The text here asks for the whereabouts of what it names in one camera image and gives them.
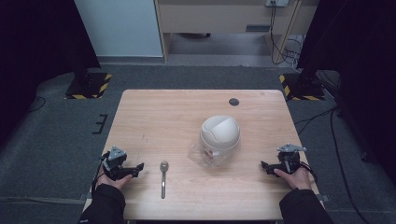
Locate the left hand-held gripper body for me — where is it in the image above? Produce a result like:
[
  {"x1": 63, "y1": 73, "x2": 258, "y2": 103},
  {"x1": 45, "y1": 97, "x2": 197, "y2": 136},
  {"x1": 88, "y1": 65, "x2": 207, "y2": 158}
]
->
[{"x1": 101, "y1": 146, "x2": 134, "y2": 182}]

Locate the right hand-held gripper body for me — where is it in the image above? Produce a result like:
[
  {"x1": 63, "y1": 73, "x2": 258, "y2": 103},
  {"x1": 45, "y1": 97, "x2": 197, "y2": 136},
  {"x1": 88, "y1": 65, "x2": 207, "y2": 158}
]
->
[{"x1": 276, "y1": 142, "x2": 307, "y2": 175}]

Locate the metal spoon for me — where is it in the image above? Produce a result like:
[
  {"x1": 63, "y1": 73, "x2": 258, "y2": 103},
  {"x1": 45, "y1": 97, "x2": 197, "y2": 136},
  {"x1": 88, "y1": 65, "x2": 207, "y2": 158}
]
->
[{"x1": 159, "y1": 160, "x2": 170, "y2": 200}]

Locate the person's left hand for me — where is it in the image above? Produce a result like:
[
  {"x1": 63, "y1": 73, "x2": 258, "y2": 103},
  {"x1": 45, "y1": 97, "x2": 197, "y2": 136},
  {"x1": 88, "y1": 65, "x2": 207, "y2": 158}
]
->
[{"x1": 94, "y1": 173, "x2": 134, "y2": 191}]

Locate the person's right hand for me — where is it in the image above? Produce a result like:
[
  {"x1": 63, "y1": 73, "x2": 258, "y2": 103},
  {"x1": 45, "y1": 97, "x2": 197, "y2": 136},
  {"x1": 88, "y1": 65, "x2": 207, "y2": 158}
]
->
[{"x1": 273, "y1": 166, "x2": 313, "y2": 191}]

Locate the clear plastic bag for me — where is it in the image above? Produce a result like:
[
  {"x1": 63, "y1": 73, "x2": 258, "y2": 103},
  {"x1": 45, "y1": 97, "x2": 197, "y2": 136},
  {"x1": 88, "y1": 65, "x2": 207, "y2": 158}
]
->
[{"x1": 187, "y1": 139, "x2": 241, "y2": 169}]

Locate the black stand base striped edge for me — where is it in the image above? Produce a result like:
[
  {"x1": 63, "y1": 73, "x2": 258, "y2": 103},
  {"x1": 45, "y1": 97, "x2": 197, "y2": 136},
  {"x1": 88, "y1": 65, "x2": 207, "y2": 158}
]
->
[
  {"x1": 278, "y1": 72, "x2": 327, "y2": 102},
  {"x1": 64, "y1": 72, "x2": 113, "y2": 100}
]

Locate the black curtain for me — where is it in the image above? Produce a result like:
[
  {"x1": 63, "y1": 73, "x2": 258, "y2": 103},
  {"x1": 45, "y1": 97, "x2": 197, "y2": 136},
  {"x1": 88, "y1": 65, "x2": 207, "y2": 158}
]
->
[
  {"x1": 296, "y1": 0, "x2": 396, "y2": 185},
  {"x1": 0, "y1": 0, "x2": 102, "y2": 141}
]

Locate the white panel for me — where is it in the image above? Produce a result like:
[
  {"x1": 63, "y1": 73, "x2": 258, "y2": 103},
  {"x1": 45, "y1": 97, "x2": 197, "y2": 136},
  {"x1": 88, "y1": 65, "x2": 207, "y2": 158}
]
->
[{"x1": 74, "y1": 0, "x2": 164, "y2": 58}]

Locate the light wooden desk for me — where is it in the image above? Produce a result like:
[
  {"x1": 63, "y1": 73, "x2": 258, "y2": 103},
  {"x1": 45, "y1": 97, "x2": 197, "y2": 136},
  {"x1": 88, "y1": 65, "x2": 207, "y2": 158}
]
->
[{"x1": 154, "y1": 0, "x2": 320, "y2": 63}]

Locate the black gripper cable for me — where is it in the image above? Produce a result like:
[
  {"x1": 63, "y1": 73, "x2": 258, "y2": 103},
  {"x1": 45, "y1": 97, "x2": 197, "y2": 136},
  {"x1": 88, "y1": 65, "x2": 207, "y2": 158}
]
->
[
  {"x1": 91, "y1": 161, "x2": 106, "y2": 197},
  {"x1": 299, "y1": 161, "x2": 319, "y2": 185}
]

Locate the thin black floor cable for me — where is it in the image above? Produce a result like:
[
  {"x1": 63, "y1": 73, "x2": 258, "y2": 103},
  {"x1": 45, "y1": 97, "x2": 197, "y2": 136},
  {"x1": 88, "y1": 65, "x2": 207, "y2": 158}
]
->
[{"x1": 28, "y1": 95, "x2": 47, "y2": 113}]

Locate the black hanging cable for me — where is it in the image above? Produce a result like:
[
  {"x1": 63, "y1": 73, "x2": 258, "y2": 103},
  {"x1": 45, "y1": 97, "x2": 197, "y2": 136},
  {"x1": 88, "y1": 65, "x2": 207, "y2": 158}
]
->
[{"x1": 269, "y1": 1, "x2": 301, "y2": 65}]

